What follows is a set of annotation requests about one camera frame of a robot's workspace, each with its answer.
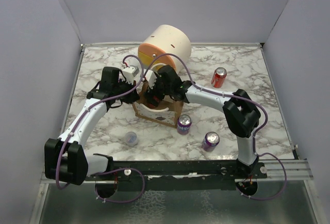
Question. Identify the red soda can far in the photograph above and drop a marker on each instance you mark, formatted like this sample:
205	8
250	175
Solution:
219	77

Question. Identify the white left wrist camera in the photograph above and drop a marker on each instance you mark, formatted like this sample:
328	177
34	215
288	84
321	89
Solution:
129	73

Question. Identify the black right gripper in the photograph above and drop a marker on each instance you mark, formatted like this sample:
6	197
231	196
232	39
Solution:
152	92

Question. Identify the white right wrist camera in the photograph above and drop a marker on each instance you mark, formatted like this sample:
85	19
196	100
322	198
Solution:
151	78

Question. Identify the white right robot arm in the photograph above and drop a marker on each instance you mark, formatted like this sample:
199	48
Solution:
242	116

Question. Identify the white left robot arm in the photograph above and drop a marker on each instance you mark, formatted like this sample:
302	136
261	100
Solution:
65	159

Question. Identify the small clear plastic cup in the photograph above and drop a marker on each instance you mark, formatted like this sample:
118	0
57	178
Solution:
131	139

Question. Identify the brown canvas bag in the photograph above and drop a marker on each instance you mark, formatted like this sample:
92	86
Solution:
168	111

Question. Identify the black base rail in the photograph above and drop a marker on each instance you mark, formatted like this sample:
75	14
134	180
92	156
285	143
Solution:
178	175

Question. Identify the purple soda can front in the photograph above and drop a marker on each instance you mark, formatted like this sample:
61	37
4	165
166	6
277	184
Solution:
210	141

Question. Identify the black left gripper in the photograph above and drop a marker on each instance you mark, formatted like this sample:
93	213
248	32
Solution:
133	96

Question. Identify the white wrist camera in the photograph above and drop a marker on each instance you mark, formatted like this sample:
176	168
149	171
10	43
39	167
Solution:
129	73
151	78

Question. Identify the cream cylindrical drawer cabinet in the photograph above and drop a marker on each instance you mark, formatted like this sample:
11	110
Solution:
165	39

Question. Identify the purple soda can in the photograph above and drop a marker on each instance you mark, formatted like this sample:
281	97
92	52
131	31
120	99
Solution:
210	141
183	124

